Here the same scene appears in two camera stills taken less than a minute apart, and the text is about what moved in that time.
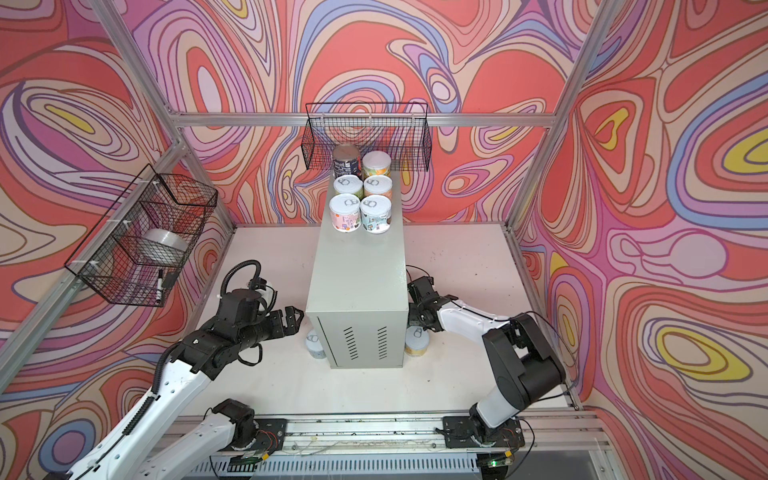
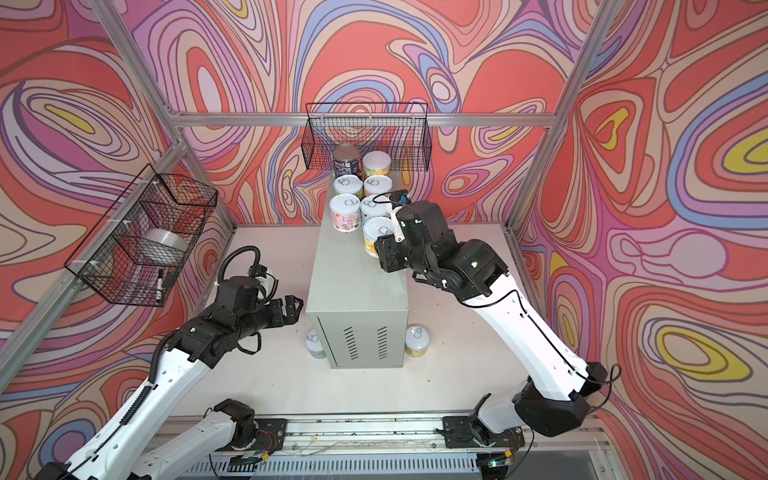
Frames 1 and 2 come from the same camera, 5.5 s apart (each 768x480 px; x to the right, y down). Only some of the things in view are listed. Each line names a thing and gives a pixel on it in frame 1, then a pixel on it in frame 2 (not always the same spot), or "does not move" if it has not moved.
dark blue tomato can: x=347 y=160 does not move
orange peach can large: x=376 y=163 does not move
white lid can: x=345 y=213 does not move
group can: x=378 y=185 does not move
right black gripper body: x=415 y=315 -> x=399 y=255
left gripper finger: x=293 y=320 -> x=293 y=308
